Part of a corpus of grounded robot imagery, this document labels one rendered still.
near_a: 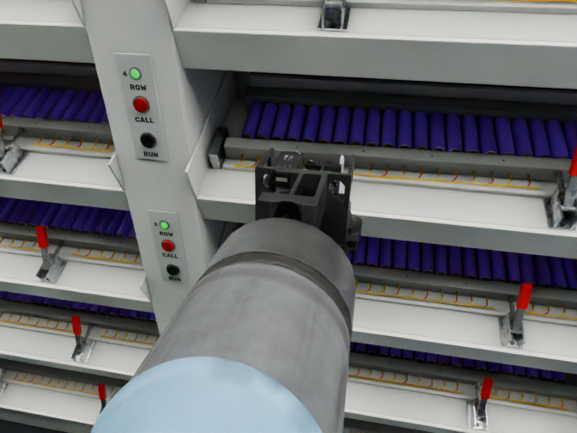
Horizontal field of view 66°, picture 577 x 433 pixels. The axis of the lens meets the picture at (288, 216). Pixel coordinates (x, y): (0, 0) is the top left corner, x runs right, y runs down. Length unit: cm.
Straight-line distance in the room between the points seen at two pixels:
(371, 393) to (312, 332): 64
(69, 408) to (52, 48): 78
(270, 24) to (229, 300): 34
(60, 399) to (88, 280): 43
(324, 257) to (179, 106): 32
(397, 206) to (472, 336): 24
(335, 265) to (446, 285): 45
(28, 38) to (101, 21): 10
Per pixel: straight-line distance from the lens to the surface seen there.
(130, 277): 75
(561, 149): 63
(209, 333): 17
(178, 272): 65
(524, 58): 48
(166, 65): 50
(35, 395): 118
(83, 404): 112
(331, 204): 32
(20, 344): 102
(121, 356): 91
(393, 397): 82
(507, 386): 85
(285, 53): 47
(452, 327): 68
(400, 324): 67
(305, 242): 24
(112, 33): 52
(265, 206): 27
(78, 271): 80
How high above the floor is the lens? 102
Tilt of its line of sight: 34 degrees down
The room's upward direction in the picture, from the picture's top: straight up
